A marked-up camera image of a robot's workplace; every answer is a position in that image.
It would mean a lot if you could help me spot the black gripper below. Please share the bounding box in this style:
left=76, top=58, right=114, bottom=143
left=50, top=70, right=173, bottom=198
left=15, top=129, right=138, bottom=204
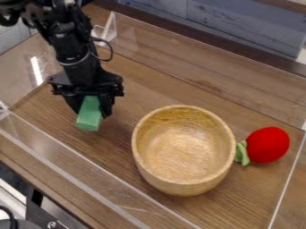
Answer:
left=46, top=57, right=124, bottom=118

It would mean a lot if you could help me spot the green rectangular block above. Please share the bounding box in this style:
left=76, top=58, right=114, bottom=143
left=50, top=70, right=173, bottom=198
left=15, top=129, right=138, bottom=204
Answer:
left=76, top=96, right=101, bottom=131

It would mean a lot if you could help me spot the brown wooden bowl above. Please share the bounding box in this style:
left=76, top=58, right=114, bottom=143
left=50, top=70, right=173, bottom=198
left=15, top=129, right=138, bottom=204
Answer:
left=130, top=105, right=235, bottom=197

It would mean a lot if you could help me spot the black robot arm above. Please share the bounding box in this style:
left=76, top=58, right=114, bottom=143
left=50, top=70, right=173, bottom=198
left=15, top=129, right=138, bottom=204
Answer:
left=0, top=0, right=124, bottom=117

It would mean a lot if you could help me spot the red plush tomato toy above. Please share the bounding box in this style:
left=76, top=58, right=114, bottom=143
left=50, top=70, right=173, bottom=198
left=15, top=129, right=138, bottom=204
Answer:
left=233, top=127, right=289, bottom=166

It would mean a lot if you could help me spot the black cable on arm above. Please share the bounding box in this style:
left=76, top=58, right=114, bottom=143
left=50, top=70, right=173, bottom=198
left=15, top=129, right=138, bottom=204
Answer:
left=88, top=37, right=114, bottom=63

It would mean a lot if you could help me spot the clear acrylic corner bracket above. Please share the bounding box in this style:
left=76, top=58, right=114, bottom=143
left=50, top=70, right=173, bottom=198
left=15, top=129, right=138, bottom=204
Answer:
left=90, top=12, right=117, bottom=47

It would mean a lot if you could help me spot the clear acrylic front wall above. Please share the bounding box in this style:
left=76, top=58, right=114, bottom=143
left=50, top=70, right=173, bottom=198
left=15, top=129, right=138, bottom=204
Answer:
left=0, top=111, right=198, bottom=229

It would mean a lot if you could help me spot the black table frame bracket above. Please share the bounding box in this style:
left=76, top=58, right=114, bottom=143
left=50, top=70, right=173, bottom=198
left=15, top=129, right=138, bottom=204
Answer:
left=0, top=187, right=69, bottom=229

